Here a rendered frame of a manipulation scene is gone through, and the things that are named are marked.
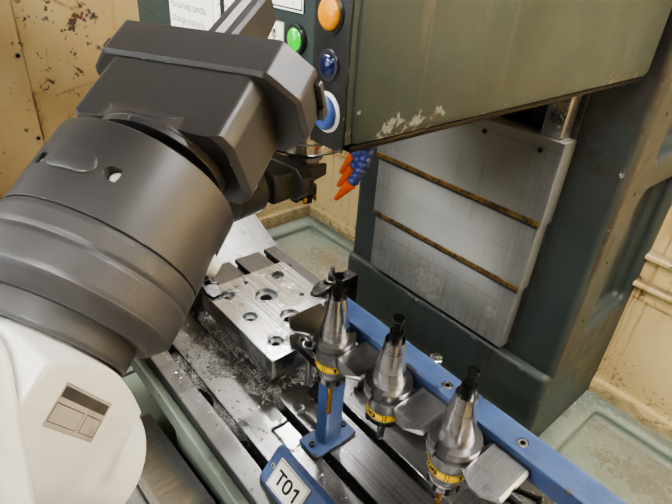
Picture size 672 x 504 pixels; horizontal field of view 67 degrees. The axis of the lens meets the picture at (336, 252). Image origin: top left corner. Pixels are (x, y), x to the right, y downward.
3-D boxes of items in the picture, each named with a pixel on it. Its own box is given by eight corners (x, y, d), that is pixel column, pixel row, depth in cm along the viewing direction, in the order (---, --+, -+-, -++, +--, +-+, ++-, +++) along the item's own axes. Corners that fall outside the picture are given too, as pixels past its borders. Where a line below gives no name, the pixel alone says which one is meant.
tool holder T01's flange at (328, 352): (362, 354, 74) (363, 341, 73) (325, 367, 71) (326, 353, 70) (341, 328, 78) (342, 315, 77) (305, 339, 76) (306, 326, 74)
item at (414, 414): (415, 442, 60) (416, 438, 60) (384, 414, 64) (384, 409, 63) (452, 414, 64) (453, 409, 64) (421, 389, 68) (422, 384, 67)
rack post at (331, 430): (315, 461, 92) (324, 336, 77) (298, 442, 96) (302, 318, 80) (356, 434, 98) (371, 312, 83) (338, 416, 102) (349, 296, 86)
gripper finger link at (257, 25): (267, 27, 32) (226, 96, 29) (254, -23, 29) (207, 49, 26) (291, 29, 32) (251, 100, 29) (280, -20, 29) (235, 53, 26)
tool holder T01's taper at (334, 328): (355, 338, 73) (359, 301, 69) (328, 347, 71) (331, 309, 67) (340, 320, 76) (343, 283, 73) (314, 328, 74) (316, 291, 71)
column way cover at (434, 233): (500, 353, 120) (565, 144, 94) (363, 263, 150) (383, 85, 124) (512, 345, 123) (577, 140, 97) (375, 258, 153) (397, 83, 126)
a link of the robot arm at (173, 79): (312, 9, 22) (188, 232, 17) (336, 155, 31) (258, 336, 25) (78, -18, 25) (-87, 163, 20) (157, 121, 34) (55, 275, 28)
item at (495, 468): (493, 512, 53) (495, 508, 53) (453, 476, 57) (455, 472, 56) (529, 475, 57) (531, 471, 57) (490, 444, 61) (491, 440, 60)
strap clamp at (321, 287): (315, 328, 124) (317, 278, 116) (306, 321, 126) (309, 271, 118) (355, 309, 132) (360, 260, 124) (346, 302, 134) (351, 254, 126)
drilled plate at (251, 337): (271, 379, 104) (271, 361, 101) (203, 308, 122) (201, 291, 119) (355, 335, 117) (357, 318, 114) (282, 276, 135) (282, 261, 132)
